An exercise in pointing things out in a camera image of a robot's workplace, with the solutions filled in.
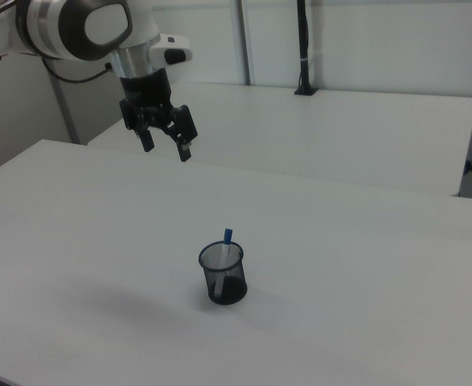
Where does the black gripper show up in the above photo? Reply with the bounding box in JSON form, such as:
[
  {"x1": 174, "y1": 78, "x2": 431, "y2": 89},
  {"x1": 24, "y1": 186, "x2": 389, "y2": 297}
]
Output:
[{"x1": 119, "y1": 68, "x2": 199, "y2": 163}]

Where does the white marker with blue cap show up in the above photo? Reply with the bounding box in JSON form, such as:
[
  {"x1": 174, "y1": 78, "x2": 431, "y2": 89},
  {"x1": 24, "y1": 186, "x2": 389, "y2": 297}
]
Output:
[{"x1": 214, "y1": 228, "x2": 235, "y2": 298}]

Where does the black mesh pen cup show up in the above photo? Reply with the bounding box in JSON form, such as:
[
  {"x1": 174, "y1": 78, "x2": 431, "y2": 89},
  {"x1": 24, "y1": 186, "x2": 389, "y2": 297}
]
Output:
[{"x1": 198, "y1": 240, "x2": 249, "y2": 307}]

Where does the white side table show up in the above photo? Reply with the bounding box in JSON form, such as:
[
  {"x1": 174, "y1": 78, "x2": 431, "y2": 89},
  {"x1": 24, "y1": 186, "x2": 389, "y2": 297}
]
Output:
[{"x1": 87, "y1": 82, "x2": 472, "y2": 197}]

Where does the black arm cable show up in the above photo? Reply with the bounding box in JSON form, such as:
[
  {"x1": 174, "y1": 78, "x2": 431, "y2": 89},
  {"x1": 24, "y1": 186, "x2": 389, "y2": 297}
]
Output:
[{"x1": 41, "y1": 58, "x2": 114, "y2": 84}]

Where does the white partition frame post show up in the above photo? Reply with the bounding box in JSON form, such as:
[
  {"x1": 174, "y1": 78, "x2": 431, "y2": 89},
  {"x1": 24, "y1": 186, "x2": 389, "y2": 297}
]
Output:
[{"x1": 235, "y1": 0, "x2": 257, "y2": 86}]

